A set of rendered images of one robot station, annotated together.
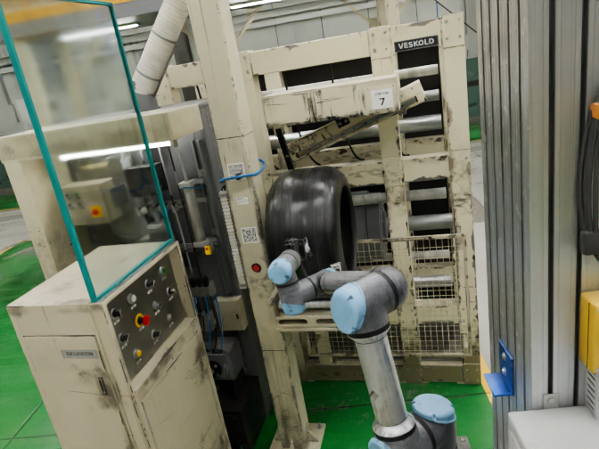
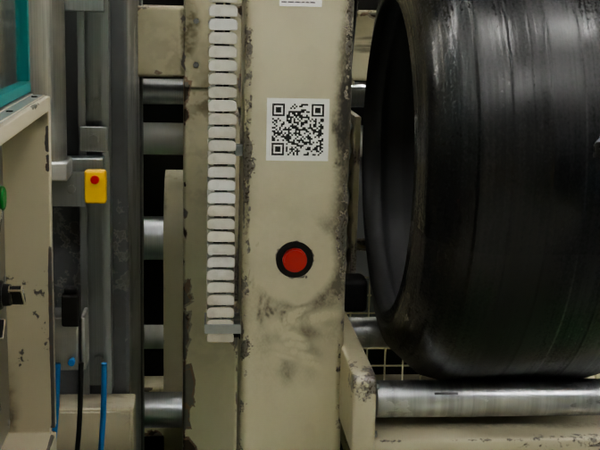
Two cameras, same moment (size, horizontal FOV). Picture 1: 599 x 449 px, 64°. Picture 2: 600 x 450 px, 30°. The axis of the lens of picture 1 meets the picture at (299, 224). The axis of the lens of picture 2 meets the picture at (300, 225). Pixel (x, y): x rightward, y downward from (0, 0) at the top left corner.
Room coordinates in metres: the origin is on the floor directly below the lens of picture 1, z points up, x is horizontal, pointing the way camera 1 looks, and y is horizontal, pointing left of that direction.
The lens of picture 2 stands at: (0.78, 0.72, 1.37)
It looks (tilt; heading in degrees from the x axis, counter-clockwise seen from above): 11 degrees down; 338
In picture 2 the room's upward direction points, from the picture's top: 1 degrees clockwise
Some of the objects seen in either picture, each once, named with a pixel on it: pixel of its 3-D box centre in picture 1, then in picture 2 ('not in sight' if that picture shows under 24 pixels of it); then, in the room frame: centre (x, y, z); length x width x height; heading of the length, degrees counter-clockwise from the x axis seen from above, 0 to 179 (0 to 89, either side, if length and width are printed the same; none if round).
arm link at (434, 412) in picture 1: (432, 421); not in sight; (1.11, -0.28, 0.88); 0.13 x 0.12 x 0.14; 121
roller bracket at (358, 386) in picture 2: (283, 289); (344, 362); (2.09, 0.13, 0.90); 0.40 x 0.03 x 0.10; 164
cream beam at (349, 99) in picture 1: (332, 101); not in sight; (2.29, -0.25, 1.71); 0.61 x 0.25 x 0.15; 74
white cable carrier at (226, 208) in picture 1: (235, 240); (225, 149); (2.09, 0.30, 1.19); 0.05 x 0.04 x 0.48; 164
